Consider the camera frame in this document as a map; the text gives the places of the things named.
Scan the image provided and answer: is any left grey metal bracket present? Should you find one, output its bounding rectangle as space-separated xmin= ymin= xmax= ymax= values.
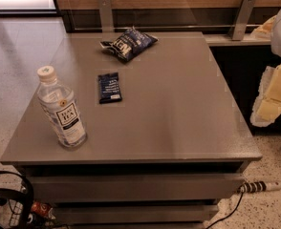
xmin=98 ymin=0 xmax=114 ymax=32

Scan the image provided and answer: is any lower grey drawer front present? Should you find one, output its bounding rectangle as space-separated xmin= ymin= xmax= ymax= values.
xmin=54 ymin=205 xmax=218 ymax=224

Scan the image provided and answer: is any white striped power strip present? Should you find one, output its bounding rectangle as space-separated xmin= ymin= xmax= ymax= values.
xmin=238 ymin=181 xmax=281 ymax=194

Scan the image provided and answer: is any grey drawer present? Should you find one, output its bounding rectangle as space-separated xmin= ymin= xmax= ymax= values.
xmin=31 ymin=174 xmax=244 ymax=203
xmin=54 ymin=205 xmax=218 ymax=224

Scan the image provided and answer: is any black wire basket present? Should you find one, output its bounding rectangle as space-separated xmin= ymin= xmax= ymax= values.
xmin=0 ymin=170 xmax=35 ymax=229

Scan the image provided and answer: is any dark blue snack bar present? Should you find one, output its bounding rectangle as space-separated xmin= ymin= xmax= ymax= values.
xmin=98 ymin=73 xmax=122 ymax=104

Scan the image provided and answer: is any right grey metal bracket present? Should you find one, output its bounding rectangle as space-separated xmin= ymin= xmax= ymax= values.
xmin=229 ymin=0 xmax=256 ymax=41

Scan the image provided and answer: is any black power cable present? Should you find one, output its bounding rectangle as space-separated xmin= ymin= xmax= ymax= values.
xmin=204 ymin=191 xmax=245 ymax=229

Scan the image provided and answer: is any grey metal bracket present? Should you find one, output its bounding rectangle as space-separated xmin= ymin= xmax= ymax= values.
xmin=229 ymin=0 xmax=256 ymax=41
xmin=98 ymin=0 xmax=114 ymax=32

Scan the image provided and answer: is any grey drawer cabinet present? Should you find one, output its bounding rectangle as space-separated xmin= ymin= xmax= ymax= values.
xmin=1 ymin=32 xmax=261 ymax=229

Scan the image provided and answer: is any clear plastic water bottle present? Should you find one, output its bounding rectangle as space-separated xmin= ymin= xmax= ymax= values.
xmin=37 ymin=66 xmax=87 ymax=148

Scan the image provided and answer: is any orange snack packet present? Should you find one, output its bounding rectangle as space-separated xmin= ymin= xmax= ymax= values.
xmin=31 ymin=201 xmax=54 ymax=219

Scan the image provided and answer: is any upper grey drawer front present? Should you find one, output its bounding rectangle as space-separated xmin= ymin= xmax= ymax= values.
xmin=31 ymin=174 xmax=244 ymax=203

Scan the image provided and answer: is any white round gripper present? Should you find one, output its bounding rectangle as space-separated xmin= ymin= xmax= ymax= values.
xmin=250 ymin=10 xmax=281 ymax=127

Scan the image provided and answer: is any blue chip bag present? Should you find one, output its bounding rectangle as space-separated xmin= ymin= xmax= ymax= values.
xmin=100 ymin=27 xmax=159 ymax=62

